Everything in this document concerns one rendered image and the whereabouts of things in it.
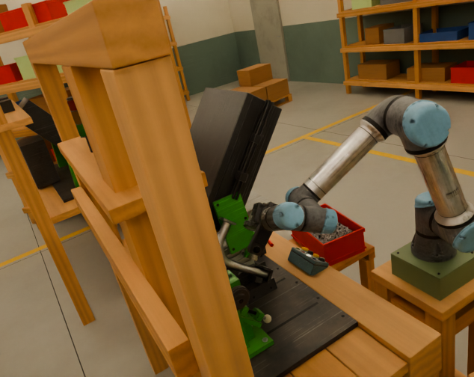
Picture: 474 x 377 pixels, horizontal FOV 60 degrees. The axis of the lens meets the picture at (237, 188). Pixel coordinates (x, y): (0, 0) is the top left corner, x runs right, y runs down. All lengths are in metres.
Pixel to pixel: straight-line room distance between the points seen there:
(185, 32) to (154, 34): 10.53
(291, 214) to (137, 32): 0.67
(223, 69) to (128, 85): 11.03
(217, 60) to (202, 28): 0.90
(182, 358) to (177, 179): 0.44
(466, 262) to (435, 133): 0.58
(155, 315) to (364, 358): 0.66
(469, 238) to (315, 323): 0.54
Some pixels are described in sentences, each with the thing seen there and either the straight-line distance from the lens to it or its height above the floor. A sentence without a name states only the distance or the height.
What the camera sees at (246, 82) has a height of 0.52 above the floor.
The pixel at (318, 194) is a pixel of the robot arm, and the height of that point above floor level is 1.32.
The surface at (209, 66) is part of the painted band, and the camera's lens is 11.44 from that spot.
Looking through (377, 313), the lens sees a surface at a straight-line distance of 1.48.
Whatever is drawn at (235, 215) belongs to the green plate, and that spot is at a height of 1.20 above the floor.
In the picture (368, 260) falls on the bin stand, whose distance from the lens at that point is 1.98.
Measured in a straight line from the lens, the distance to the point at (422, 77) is 7.11.
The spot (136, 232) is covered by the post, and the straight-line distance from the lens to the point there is 1.11.
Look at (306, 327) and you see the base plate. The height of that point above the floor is 0.90.
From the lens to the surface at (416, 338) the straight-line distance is 1.41.
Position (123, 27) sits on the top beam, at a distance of 0.62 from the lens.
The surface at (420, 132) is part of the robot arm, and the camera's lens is 1.19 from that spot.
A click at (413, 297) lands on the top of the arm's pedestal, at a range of 1.62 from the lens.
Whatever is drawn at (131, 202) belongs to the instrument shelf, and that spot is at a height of 1.54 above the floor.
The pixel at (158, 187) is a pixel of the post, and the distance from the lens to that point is 0.66.
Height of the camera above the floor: 1.90
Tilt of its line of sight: 24 degrees down
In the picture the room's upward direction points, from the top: 13 degrees counter-clockwise
